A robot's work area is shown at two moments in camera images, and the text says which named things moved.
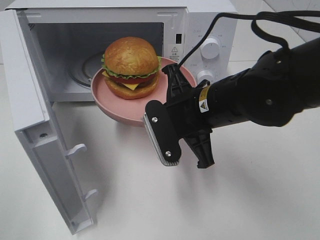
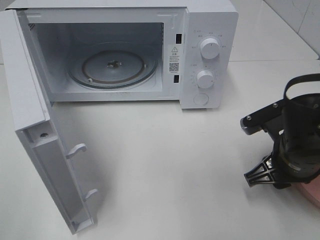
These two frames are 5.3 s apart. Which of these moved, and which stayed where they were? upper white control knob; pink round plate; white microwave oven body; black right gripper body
Moved: pink round plate; black right gripper body
Stayed: upper white control knob; white microwave oven body
